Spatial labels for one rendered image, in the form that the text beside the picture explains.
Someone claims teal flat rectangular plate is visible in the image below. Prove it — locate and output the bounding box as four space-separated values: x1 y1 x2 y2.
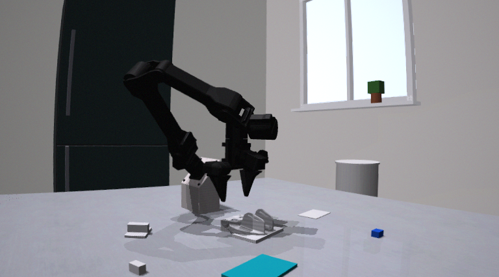
222 254 298 277

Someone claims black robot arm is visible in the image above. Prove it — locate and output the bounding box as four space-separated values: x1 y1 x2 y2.
123 60 278 181

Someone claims small blue block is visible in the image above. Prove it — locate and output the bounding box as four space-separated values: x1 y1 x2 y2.
371 228 384 238

